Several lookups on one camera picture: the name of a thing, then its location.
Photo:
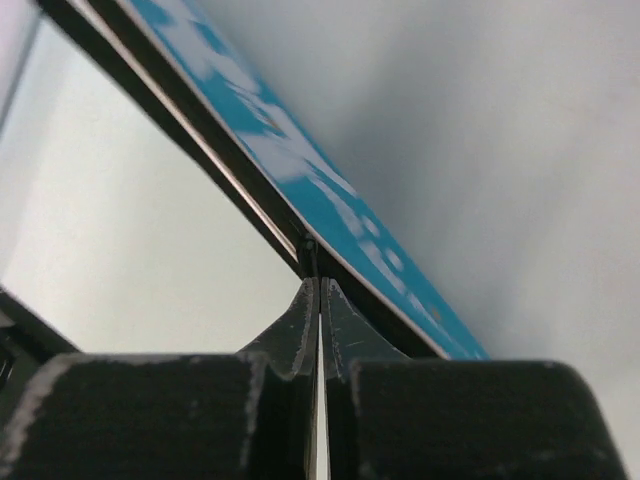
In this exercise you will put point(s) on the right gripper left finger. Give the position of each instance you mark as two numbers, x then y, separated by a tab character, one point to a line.
245	415

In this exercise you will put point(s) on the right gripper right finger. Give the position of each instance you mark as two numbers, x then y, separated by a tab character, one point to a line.
393	417

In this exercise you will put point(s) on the blue racket bag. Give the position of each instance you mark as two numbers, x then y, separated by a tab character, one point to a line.
174	61

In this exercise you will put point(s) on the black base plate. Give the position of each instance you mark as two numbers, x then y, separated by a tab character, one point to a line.
26	340

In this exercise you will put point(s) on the left aluminium corner post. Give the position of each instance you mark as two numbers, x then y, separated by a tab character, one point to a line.
19	25

